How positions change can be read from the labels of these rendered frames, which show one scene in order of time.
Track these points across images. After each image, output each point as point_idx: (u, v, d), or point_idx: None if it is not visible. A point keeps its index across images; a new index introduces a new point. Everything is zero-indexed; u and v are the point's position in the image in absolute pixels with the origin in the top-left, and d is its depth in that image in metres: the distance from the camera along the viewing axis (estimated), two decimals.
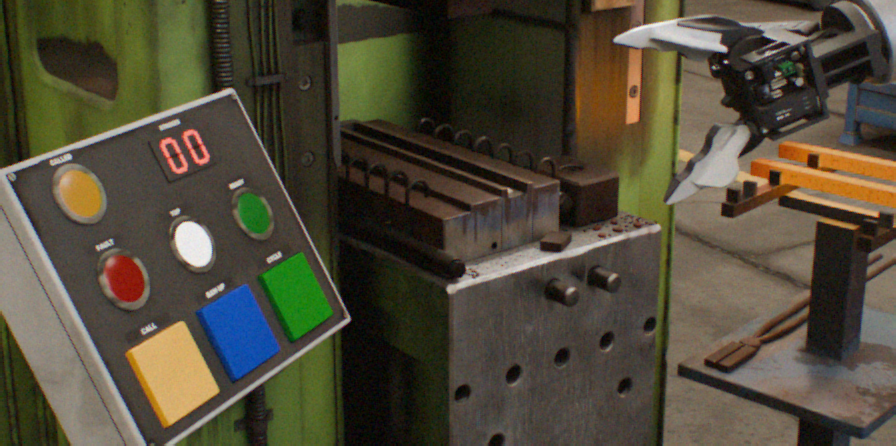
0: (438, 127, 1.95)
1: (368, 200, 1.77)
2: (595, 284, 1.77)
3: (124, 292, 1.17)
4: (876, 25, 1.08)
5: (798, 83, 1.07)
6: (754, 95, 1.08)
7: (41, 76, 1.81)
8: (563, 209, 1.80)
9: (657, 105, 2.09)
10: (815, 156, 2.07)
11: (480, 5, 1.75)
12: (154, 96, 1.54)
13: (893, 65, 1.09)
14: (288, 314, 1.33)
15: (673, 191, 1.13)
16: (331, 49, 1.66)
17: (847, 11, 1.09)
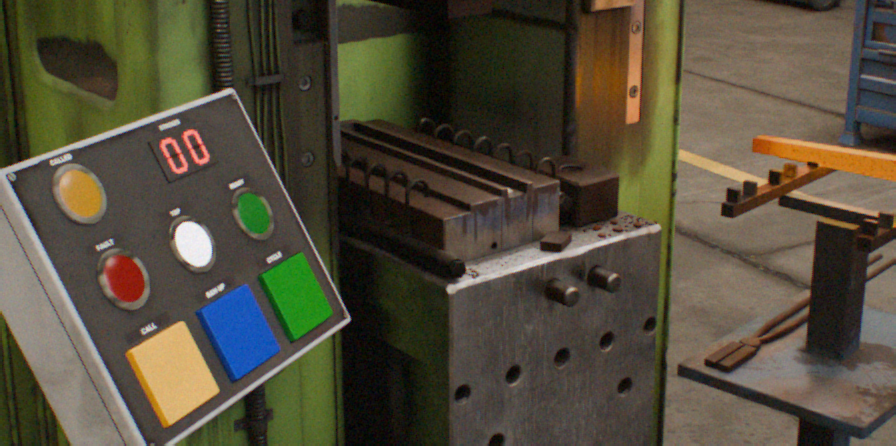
0: (438, 127, 1.95)
1: (368, 200, 1.77)
2: (595, 284, 1.77)
3: (124, 292, 1.17)
4: None
5: None
6: None
7: (41, 76, 1.81)
8: (563, 209, 1.80)
9: (657, 105, 2.09)
10: None
11: (480, 5, 1.75)
12: (154, 96, 1.54)
13: None
14: (288, 314, 1.33)
15: None
16: (331, 49, 1.66)
17: None
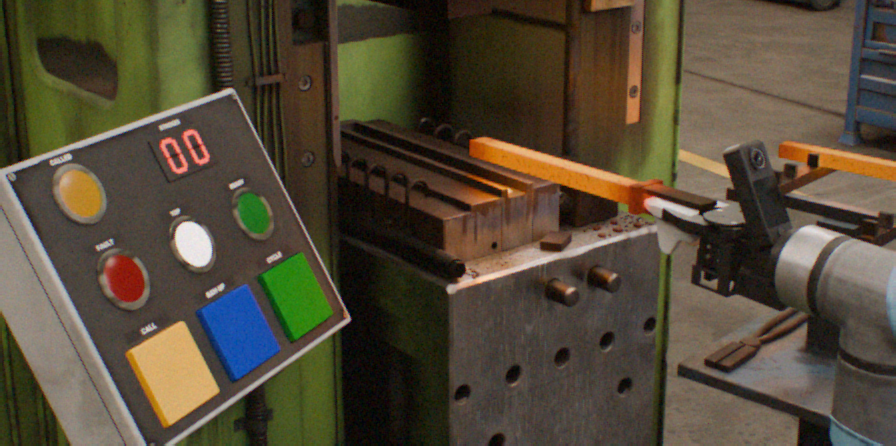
0: (438, 127, 1.95)
1: (368, 200, 1.77)
2: (595, 284, 1.77)
3: (124, 292, 1.17)
4: None
5: None
6: None
7: (41, 76, 1.81)
8: (563, 209, 1.80)
9: (657, 105, 2.09)
10: (815, 156, 2.07)
11: (480, 5, 1.75)
12: (154, 96, 1.54)
13: None
14: (288, 314, 1.33)
15: None
16: (331, 49, 1.66)
17: (770, 282, 1.39)
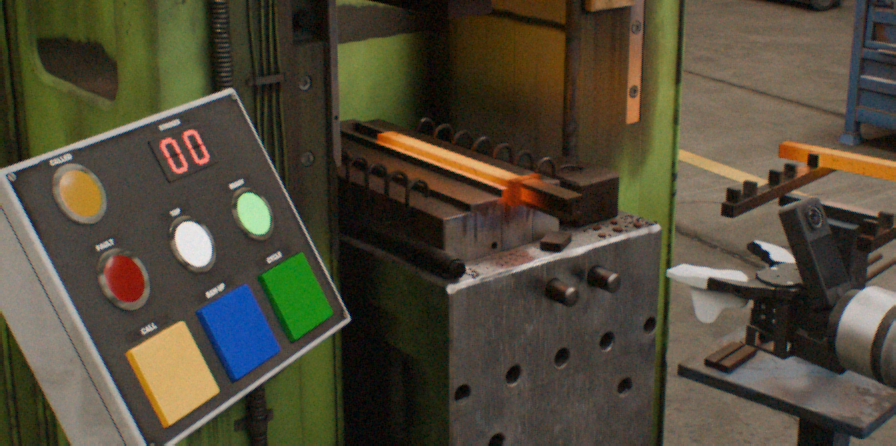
0: (438, 127, 1.95)
1: (368, 200, 1.77)
2: (595, 284, 1.77)
3: (124, 292, 1.17)
4: None
5: None
6: None
7: (41, 76, 1.81)
8: None
9: (657, 105, 2.09)
10: (815, 156, 2.07)
11: (480, 5, 1.75)
12: (154, 96, 1.54)
13: None
14: (288, 314, 1.33)
15: (750, 251, 1.53)
16: (331, 49, 1.66)
17: (830, 345, 1.34)
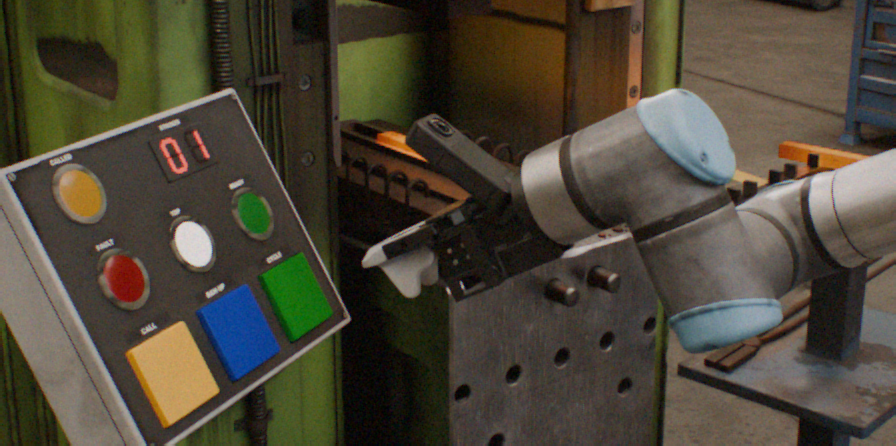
0: None
1: (368, 200, 1.77)
2: (595, 284, 1.77)
3: (124, 292, 1.17)
4: (558, 237, 1.18)
5: None
6: None
7: (41, 76, 1.81)
8: None
9: None
10: (815, 156, 2.07)
11: (480, 5, 1.75)
12: (154, 96, 1.54)
13: None
14: (288, 314, 1.33)
15: None
16: (331, 49, 1.66)
17: (531, 229, 1.17)
